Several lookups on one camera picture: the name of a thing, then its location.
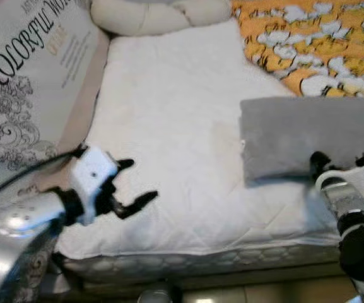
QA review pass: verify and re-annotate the grey pillow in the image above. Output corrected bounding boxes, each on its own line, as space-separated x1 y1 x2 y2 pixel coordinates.
239 96 364 188

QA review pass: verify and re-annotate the orange cartoon print blanket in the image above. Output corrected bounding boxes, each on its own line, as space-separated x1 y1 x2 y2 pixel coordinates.
231 0 364 98

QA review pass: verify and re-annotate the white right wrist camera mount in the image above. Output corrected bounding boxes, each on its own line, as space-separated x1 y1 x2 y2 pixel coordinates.
315 167 364 193

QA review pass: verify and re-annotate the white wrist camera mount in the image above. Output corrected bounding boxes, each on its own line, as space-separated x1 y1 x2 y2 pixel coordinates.
68 145 119 226
315 167 364 193

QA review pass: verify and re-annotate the beige bolster cushion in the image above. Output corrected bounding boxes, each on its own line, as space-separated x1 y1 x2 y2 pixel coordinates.
90 0 233 37

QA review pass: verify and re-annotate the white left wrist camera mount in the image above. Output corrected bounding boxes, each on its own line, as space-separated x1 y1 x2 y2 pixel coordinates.
68 145 119 226

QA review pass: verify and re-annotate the white quilted mattress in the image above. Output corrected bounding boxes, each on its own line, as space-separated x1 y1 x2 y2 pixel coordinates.
40 18 364 294

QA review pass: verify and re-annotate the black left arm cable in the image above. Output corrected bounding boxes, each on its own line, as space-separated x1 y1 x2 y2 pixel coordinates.
0 144 89 206

